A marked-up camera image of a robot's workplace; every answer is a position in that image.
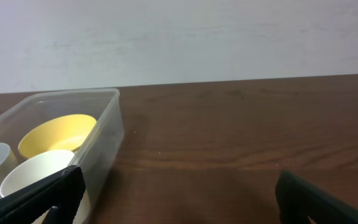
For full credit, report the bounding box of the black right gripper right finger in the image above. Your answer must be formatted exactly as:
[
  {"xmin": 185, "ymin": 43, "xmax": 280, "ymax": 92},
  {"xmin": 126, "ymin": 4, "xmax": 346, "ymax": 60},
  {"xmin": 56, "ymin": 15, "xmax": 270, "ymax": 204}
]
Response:
[{"xmin": 275, "ymin": 171, "xmax": 358, "ymax": 224}]

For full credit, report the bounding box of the white plastic cup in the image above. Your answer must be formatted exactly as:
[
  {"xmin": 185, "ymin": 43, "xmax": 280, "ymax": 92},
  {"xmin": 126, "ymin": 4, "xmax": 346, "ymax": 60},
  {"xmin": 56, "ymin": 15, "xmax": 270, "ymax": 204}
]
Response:
[{"xmin": 0, "ymin": 150, "xmax": 90, "ymax": 223}]

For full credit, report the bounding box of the clear plastic container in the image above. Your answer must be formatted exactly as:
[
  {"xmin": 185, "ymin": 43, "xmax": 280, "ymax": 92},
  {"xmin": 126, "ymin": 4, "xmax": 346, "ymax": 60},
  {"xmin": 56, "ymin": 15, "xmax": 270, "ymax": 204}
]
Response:
[{"xmin": 0, "ymin": 88, "xmax": 124, "ymax": 223}]

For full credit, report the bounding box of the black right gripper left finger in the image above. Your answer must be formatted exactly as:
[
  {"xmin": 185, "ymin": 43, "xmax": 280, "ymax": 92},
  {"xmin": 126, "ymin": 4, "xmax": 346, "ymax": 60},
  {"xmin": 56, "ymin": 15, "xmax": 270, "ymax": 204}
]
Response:
[{"xmin": 0, "ymin": 165, "xmax": 86, "ymax": 223}]

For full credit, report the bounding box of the yellow plastic bowl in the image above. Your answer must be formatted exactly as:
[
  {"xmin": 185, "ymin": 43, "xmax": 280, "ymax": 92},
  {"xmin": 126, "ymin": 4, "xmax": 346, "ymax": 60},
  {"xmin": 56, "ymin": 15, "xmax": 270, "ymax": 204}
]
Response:
[{"xmin": 18, "ymin": 114, "xmax": 97, "ymax": 159}]

